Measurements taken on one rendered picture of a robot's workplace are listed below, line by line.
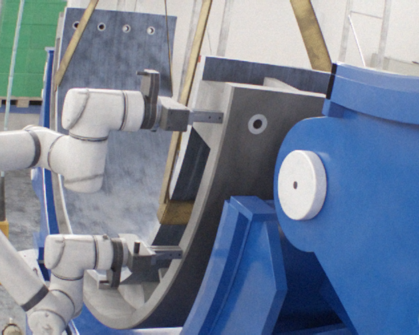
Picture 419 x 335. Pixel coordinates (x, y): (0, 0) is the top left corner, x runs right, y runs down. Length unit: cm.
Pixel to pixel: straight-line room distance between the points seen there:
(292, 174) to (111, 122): 38
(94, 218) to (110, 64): 95
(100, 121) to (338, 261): 55
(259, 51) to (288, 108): 871
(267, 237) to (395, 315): 45
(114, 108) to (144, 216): 184
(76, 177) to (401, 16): 1087
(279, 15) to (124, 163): 723
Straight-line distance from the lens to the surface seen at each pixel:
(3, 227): 271
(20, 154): 134
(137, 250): 152
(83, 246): 151
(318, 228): 120
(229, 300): 152
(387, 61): 1107
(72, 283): 153
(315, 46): 202
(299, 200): 120
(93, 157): 131
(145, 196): 322
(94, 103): 129
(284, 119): 147
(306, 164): 118
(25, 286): 142
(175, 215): 173
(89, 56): 350
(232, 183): 149
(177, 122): 132
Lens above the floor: 255
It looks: 16 degrees down
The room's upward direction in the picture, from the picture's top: 9 degrees clockwise
